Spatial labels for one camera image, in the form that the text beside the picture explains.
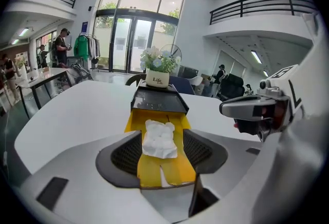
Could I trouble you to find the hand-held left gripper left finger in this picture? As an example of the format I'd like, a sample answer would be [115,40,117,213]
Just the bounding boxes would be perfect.
[20,130,170,224]

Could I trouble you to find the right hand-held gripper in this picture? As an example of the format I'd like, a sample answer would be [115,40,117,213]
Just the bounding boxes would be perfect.
[219,64,304,142]

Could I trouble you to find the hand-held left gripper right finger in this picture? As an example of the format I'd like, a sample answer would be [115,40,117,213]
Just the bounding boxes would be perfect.
[183,129,263,199]

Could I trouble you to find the grey box with yellow lining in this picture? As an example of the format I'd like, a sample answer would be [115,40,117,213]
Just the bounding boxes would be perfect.
[123,79,200,190]

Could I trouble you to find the black office chair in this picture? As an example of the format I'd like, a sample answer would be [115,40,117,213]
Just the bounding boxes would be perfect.
[220,73,246,102]

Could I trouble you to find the dark blue chair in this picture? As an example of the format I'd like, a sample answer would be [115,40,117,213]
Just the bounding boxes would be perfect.
[168,76,196,96]

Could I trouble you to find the white rounded table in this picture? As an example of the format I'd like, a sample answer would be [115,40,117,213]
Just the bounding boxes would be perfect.
[14,79,263,175]

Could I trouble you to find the large standing fan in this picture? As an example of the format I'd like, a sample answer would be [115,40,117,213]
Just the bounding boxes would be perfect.
[159,43,184,78]

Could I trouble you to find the potted flowers in white pot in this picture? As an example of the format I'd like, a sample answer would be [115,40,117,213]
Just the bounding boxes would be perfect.
[139,45,182,88]

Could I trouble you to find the dark round-back chair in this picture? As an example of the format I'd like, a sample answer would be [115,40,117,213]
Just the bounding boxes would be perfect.
[125,73,148,88]

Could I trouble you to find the grey table with black legs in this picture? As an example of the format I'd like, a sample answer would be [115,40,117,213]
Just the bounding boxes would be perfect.
[17,67,76,120]

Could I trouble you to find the white vase with plant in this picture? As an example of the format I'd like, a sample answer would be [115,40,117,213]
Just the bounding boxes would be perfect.
[14,53,28,78]

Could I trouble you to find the glass entrance door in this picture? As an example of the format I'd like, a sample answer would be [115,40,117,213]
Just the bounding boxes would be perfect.
[109,14,178,74]

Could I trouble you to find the clothes rack with garments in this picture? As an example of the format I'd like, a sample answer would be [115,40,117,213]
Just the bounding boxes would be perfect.
[73,32,101,65]

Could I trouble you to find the white chair with black frame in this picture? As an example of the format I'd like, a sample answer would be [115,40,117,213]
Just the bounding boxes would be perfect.
[191,75,204,96]

